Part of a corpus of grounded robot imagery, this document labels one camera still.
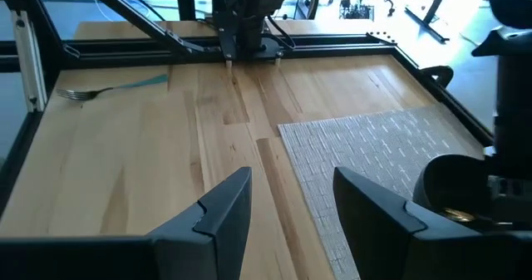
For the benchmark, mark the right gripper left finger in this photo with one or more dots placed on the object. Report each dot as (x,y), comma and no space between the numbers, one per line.
(216,230)

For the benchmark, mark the grey woven placemat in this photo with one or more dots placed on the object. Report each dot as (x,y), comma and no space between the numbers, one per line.
(374,155)

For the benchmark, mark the black table frame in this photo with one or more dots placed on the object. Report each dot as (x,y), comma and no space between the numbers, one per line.
(124,49)

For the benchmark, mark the white base standoff peg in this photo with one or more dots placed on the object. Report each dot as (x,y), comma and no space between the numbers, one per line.
(279,58)

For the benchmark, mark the black floor stand leg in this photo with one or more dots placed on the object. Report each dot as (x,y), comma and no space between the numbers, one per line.
(432,10)

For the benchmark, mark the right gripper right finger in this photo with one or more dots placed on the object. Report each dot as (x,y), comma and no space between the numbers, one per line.
(374,226)

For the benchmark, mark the grey metal part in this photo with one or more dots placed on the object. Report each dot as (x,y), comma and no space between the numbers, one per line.
(509,201)

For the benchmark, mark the black cylindrical cup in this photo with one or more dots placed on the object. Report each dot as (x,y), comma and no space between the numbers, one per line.
(449,184)

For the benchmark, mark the tall black cylindrical object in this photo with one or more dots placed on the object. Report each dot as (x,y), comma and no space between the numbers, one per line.
(513,105)

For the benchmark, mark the black curved clamp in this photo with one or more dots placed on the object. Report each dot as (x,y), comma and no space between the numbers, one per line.
(438,74)

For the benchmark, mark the white strip on post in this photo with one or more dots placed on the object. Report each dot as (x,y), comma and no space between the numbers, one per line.
(29,64)

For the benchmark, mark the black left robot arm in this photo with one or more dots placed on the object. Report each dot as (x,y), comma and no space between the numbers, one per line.
(253,18)

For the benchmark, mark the gold metal piece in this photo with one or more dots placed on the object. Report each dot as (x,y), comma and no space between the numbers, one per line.
(457,215)

